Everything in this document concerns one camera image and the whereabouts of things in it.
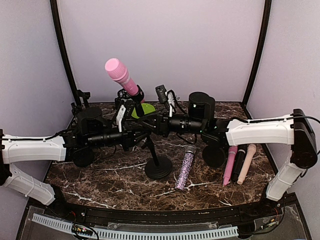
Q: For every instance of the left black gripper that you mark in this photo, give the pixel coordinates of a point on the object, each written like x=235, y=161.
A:
x=129, y=131

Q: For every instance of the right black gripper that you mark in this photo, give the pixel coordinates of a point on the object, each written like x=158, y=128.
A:
x=163, y=126

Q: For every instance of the purple glitter microphone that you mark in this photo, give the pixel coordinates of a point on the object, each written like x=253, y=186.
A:
x=187, y=162

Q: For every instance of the pink microphone front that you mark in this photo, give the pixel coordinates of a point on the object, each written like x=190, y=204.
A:
x=119, y=73

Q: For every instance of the pink microphone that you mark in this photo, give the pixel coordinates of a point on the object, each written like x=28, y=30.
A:
x=119, y=73
x=232, y=151

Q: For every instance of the black microphone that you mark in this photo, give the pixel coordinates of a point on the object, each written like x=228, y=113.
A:
x=239, y=161

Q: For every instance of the black tripod mic stand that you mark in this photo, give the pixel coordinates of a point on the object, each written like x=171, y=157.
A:
x=123, y=98

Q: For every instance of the black round-base mic stand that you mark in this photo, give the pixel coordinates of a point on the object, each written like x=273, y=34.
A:
x=85, y=97

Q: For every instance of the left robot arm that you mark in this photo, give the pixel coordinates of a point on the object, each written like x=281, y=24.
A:
x=75, y=144

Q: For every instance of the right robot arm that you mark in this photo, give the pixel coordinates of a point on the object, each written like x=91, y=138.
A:
x=292, y=129

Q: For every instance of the green plate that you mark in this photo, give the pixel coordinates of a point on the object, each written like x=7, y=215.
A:
x=147, y=109

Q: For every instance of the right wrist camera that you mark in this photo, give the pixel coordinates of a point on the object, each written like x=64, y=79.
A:
x=169, y=99

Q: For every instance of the white cable duct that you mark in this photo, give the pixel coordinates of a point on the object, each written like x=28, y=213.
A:
x=132, y=232

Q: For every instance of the left black frame post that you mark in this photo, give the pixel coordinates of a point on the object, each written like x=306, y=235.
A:
x=63, y=50

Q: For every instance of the black frame post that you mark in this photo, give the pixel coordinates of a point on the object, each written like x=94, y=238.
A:
x=63, y=50
x=258, y=53

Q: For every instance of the right black frame post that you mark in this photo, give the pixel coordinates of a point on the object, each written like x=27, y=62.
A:
x=258, y=53

